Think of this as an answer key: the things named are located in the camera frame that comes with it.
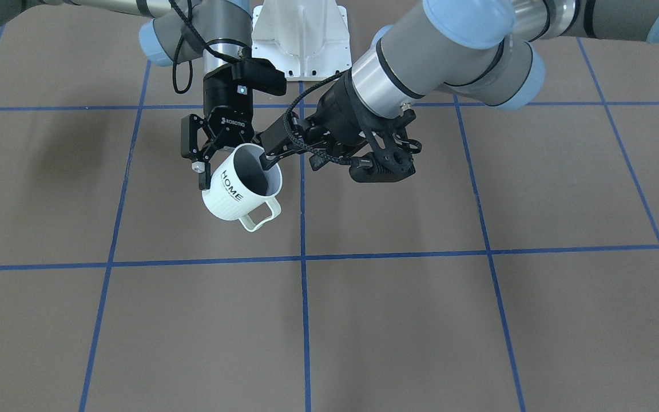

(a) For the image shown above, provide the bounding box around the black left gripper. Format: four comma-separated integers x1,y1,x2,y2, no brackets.
260,72,377,172

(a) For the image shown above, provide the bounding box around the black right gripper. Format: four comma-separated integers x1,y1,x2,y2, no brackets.
180,64,264,191

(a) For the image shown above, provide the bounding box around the white HOME mug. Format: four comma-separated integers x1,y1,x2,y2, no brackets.
202,143,283,232

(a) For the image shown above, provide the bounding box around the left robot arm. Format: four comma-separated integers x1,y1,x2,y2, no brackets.
257,1,659,183

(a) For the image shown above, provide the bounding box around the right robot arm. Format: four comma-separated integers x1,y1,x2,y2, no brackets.
0,1,267,195

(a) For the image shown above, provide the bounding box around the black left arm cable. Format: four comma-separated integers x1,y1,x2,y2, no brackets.
284,69,376,169

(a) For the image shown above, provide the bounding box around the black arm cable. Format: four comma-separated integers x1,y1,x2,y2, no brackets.
284,69,376,169
168,0,244,95

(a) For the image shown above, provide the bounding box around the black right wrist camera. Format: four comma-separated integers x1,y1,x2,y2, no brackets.
231,57,287,96

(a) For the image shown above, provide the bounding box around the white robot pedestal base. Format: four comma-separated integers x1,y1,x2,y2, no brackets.
252,1,352,81

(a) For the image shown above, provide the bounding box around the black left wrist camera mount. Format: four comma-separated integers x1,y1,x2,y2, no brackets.
350,109,423,183

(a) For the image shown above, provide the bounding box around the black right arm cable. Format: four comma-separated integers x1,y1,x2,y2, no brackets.
168,0,244,95

